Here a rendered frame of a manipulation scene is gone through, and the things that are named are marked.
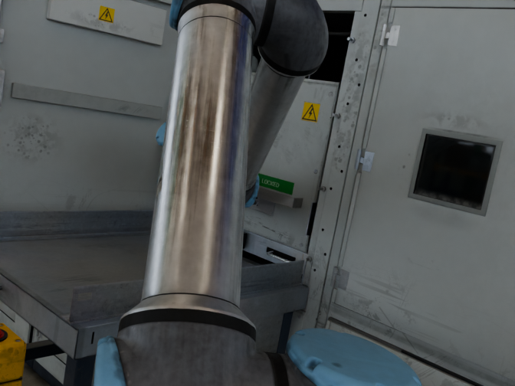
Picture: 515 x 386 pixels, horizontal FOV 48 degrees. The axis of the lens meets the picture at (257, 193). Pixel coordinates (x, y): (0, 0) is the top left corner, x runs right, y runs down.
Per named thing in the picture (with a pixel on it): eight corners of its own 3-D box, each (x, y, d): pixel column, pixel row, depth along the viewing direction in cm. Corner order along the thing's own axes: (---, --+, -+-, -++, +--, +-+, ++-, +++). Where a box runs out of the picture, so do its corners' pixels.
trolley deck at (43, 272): (73, 360, 102) (78, 328, 101) (-54, 256, 143) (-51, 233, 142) (305, 309, 152) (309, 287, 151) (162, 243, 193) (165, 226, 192)
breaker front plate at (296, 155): (302, 257, 158) (336, 84, 151) (188, 214, 190) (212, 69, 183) (304, 256, 159) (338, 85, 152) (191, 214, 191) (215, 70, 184)
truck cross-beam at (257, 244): (306, 276, 156) (310, 255, 156) (181, 224, 192) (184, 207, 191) (317, 274, 160) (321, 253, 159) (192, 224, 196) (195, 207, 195)
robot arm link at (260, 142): (350, -30, 90) (252, 179, 148) (274, -48, 88) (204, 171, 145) (354, 24, 85) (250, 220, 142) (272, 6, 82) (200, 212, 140)
